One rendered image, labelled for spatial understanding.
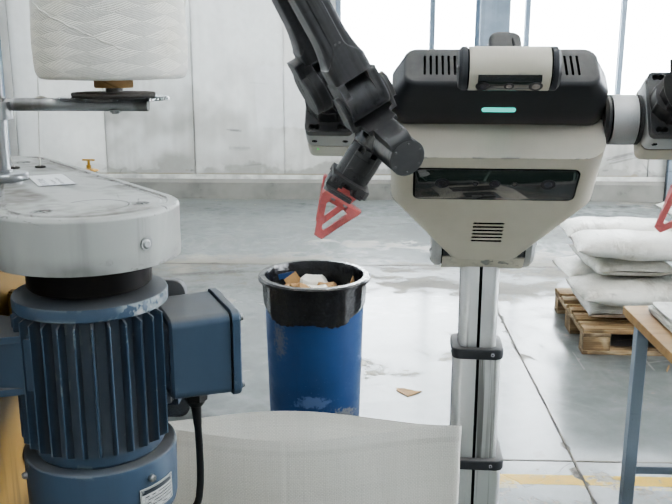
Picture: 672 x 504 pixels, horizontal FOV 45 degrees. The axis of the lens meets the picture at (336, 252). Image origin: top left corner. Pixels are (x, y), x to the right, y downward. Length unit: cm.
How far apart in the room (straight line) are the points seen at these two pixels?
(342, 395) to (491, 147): 218
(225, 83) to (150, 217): 848
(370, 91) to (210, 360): 55
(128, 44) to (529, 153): 82
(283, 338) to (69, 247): 271
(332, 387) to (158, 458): 265
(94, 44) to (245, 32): 833
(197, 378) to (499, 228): 91
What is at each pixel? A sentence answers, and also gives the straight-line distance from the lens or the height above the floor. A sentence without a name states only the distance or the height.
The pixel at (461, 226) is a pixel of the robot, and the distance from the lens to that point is 162.
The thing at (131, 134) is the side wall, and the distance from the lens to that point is 951.
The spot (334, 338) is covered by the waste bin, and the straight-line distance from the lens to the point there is 339.
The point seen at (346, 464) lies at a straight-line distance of 117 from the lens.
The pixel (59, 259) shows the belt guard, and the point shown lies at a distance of 75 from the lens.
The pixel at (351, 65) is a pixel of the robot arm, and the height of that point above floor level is 154.
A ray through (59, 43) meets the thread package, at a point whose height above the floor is 157.
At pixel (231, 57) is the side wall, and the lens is 922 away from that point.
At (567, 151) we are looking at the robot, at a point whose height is 139.
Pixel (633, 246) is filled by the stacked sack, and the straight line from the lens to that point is 454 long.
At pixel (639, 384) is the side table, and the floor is 50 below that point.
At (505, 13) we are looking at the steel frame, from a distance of 876.
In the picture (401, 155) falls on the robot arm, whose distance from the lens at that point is 121.
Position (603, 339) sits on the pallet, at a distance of 464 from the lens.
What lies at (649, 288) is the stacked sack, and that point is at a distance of 461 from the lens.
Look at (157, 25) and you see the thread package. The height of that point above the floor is 158.
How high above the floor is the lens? 155
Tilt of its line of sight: 13 degrees down
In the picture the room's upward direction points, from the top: straight up
